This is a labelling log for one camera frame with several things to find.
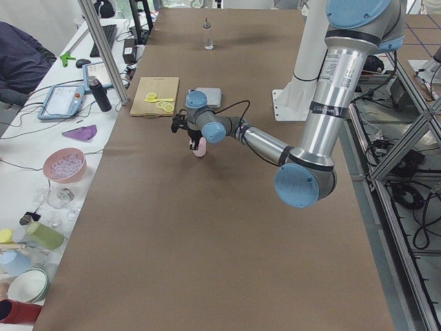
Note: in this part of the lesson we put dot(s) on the purple cloth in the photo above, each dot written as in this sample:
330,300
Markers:
84,134

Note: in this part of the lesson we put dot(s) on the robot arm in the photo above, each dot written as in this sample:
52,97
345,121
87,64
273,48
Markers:
354,31

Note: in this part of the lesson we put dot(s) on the teach pendant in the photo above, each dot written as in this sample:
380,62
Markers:
62,102
98,71

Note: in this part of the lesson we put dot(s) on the pink plastic cup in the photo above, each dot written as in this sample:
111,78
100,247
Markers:
202,148

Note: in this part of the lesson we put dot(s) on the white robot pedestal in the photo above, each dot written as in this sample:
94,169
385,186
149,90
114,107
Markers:
292,103

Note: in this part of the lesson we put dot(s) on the person in dark jacket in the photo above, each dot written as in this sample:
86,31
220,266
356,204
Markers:
24,63

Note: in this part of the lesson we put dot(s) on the wooden cutting board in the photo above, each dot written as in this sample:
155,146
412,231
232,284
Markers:
165,87

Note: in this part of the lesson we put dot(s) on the silver kitchen scale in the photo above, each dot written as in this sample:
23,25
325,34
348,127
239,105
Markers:
210,96

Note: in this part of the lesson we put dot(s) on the red cup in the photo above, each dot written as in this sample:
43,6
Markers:
20,313

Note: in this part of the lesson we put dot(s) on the lemon slice toy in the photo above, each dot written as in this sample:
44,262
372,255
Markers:
151,96
167,107

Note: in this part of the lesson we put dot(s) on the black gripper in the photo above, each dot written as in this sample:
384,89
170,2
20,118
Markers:
193,135

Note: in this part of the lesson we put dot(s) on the far teach pendant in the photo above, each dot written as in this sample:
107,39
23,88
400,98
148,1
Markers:
98,71

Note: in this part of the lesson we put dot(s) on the yellow plastic knife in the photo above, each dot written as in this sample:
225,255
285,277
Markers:
159,100

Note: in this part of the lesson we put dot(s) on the white green-rimmed bowl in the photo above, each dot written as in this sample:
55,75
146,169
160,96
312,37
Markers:
30,287

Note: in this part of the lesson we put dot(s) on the aluminium frame post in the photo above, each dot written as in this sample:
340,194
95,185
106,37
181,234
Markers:
97,33

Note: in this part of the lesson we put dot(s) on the light blue cup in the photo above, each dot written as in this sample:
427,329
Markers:
15,263

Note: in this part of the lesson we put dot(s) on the clear glass sauce bottle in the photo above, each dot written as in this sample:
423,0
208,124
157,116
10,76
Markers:
207,37

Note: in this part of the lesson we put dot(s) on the black thermos bottle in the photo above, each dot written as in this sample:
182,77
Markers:
99,93

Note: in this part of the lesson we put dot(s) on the pink bowl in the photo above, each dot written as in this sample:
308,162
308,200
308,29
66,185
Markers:
66,165

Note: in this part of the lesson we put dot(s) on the green cup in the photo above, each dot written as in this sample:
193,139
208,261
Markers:
45,236

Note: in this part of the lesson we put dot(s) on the near teach pendant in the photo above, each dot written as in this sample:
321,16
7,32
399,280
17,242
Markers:
62,102

